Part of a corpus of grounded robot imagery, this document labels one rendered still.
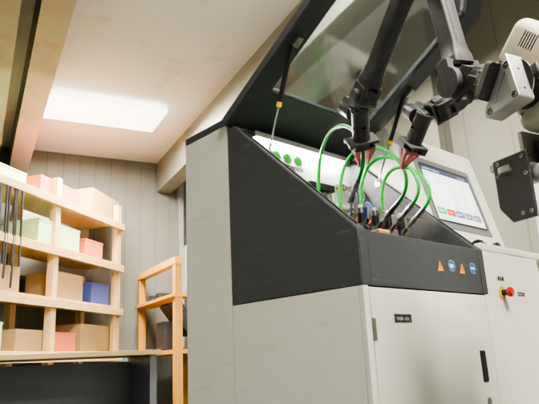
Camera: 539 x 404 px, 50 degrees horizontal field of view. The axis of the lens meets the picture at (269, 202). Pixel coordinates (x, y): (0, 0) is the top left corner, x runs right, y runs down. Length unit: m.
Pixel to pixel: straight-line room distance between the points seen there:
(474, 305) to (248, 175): 0.90
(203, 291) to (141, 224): 5.69
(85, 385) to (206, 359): 1.76
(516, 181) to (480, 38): 3.28
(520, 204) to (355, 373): 0.62
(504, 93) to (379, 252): 0.59
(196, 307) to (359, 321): 0.78
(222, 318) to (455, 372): 0.79
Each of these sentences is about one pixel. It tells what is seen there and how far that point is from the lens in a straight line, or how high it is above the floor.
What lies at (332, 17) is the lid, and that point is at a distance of 2.11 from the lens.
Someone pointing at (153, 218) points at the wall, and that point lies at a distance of 7.89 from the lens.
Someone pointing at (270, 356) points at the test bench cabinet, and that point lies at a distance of 1.88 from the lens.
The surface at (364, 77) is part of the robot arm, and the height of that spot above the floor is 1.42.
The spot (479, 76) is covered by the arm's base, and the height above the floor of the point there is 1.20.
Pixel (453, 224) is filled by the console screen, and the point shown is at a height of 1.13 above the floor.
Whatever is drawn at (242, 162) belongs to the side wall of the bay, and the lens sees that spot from 2.08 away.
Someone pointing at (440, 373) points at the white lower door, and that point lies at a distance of 1.89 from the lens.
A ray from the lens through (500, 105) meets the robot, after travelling 1.39.
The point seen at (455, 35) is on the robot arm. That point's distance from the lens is 1.55.
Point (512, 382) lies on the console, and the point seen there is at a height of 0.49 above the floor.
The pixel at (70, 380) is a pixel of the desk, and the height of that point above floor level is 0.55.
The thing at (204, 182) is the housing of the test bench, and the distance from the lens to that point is 2.25.
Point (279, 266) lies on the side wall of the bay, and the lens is 1.86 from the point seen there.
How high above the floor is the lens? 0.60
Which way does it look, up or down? 15 degrees up
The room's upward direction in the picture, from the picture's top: 3 degrees counter-clockwise
